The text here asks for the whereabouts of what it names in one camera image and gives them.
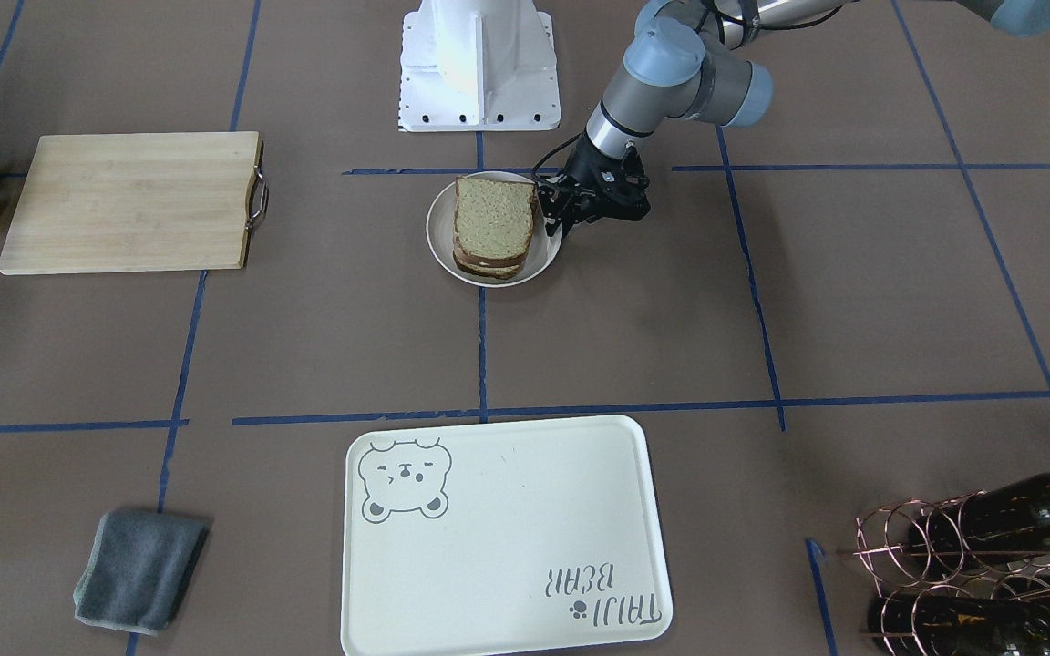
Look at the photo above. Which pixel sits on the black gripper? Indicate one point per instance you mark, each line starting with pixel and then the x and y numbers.
pixel 583 169

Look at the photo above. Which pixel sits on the bread slice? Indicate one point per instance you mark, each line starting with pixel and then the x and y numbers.
pixel 493 221
pixel 495 268

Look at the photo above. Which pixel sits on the white round plate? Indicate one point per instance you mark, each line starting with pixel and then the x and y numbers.
pixel 440 235

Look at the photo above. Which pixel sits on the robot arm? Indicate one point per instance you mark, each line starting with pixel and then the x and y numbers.
pixel 681 65

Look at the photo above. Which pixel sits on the cream bear tray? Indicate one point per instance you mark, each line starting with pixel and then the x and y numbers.
pixel 501 538

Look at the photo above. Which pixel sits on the bamboo cutting board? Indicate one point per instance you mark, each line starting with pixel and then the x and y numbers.
pixel 142 202

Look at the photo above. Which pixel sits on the grey folded cloth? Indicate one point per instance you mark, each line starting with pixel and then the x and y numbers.
pixel 139 570

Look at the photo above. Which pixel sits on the dark wine bottle lower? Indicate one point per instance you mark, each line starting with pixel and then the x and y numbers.
pixel 928 624

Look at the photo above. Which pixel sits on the dark wine bottle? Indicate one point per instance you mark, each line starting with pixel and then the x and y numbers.
pixel 999 527
pixel 928 624

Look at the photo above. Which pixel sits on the dark wine bottle upper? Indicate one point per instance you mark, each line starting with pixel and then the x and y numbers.
pixel 999 527

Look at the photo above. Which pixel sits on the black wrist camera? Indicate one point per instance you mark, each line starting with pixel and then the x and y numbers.
pixel 631 181

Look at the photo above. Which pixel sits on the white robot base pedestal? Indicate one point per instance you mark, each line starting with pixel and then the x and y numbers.
pixel 478 65

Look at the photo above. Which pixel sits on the copper wire bottle rack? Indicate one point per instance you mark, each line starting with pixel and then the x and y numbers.
pixel 966 576

